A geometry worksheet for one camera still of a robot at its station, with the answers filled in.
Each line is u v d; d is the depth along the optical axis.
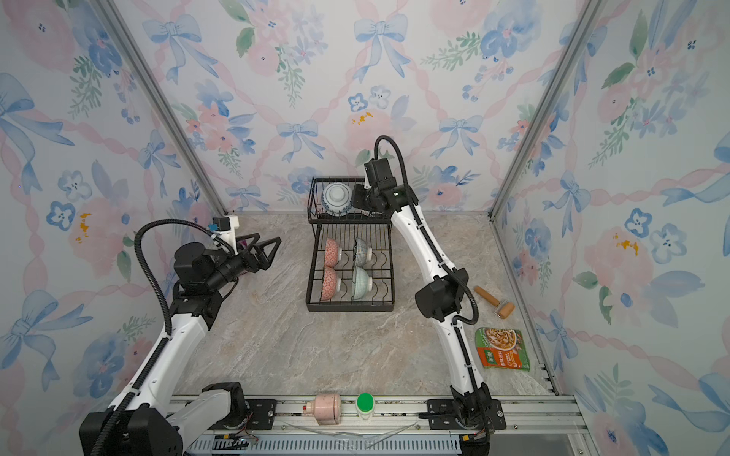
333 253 0.95
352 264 1.03
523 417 0.76
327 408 0.68
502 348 0.85
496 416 0.73
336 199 0.90
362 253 0.96
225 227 0.64
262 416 0.74
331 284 0.88
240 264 0.66
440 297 0.61
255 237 0.76
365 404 0.68
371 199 0.67
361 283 0.90
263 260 0.66
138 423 0.38
